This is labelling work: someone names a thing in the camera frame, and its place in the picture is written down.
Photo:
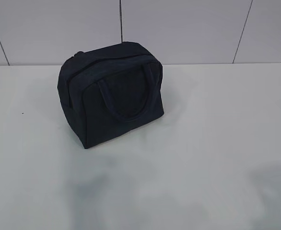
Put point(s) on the navy blue insulated lunch bag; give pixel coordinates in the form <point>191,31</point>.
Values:
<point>108,92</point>

